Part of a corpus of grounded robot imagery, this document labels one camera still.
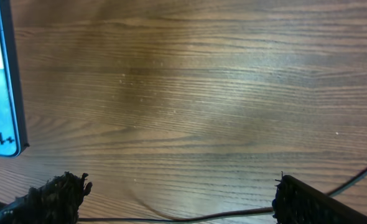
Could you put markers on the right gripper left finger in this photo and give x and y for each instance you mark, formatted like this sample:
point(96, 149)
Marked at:
point(56, 202)

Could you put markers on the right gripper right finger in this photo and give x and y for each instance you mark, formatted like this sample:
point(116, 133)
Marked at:
point(298, 203)

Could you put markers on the Galaxy smartphone blue screen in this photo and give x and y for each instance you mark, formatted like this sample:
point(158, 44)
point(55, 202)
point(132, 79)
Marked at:
point(13, 132)

